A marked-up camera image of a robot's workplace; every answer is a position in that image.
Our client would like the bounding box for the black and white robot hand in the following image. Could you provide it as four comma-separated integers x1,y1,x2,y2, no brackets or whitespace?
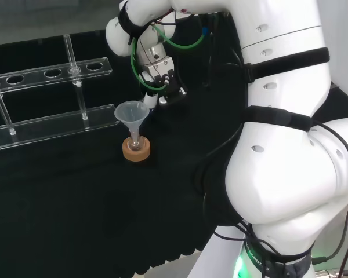
139,56,189,110

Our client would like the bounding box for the translucent plastic funnel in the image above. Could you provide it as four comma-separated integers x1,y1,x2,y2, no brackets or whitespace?
114,100,150,140

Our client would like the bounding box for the clear acrylic funnel stand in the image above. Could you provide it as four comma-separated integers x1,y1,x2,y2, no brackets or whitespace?
0,34,121,153

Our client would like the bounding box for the small round-bottom glass flask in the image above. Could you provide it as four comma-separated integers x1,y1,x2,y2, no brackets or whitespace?
126,130,144,153

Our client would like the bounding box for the black bench cloth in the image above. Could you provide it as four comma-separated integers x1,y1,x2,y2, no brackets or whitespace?
0,27,348,275

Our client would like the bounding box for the green cable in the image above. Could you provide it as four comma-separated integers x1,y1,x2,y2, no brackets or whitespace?
129,22,206,92

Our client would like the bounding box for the cork ring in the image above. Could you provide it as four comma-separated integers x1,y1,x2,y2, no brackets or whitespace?
121,136,151,164

